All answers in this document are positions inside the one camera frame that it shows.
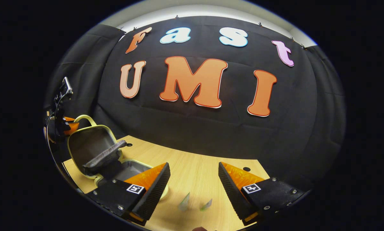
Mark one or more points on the pale yellow small suitcase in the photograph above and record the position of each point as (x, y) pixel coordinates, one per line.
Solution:
(86, 144)

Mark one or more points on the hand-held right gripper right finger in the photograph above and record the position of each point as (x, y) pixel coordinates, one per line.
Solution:
(236, 194)

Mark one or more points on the white green cream tube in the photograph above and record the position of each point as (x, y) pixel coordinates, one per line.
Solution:
(184, 202)
(206, 205)

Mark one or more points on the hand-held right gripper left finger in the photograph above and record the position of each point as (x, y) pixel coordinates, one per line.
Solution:
(155, 192)

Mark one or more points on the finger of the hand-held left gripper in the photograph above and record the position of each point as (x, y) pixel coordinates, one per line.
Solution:
(71, 128)
(68, 119)

